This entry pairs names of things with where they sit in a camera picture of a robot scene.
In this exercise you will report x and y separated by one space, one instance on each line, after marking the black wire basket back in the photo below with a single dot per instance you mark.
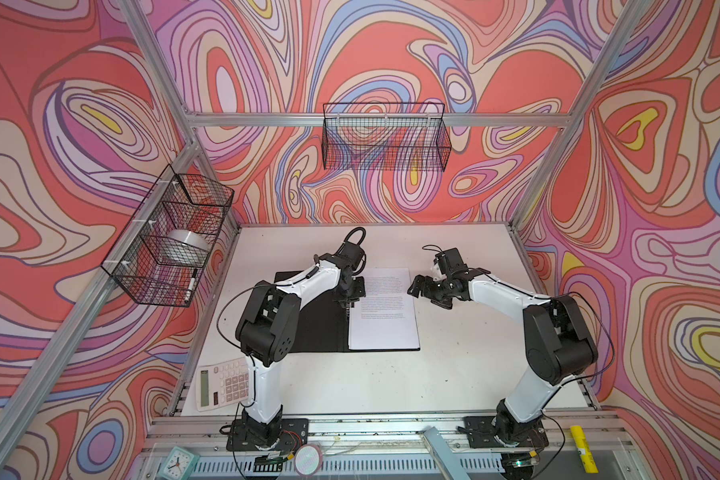
385 136

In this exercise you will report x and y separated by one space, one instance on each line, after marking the grey metal bar front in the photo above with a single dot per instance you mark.
446 461

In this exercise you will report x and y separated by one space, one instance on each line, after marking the black wire basket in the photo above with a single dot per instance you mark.
137 265
385 136

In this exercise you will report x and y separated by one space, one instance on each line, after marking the pink white calculator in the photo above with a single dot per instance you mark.
223 384

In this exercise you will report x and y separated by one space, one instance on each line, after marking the green alarm clock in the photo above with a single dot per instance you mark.
179 464

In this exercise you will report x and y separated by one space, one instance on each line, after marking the white tape roll in basket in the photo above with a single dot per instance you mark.
186 248

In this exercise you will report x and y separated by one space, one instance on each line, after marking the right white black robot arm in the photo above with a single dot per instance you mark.
557 342

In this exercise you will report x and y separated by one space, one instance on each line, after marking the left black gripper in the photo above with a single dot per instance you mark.
360 294

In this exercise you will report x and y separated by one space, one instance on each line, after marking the orange black file folder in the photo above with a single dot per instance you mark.
323 327

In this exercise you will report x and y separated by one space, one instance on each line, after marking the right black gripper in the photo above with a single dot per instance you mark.
427 281

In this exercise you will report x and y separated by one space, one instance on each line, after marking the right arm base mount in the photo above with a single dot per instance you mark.
480 431

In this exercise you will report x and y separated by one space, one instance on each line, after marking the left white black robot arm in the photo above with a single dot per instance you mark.
268 325

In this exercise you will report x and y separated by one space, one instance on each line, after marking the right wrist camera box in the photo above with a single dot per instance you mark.
450 262

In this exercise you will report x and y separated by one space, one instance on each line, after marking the pink tape roll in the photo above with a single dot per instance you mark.
307 460

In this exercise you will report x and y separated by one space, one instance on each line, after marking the printed paper sheet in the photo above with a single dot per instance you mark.
384 319

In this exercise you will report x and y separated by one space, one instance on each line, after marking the black wire basket left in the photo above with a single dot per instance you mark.
137 265

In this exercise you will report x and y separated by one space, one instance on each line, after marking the yellow marker pen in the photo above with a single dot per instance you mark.
584 450

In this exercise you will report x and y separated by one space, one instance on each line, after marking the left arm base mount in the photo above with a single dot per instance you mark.
242 437

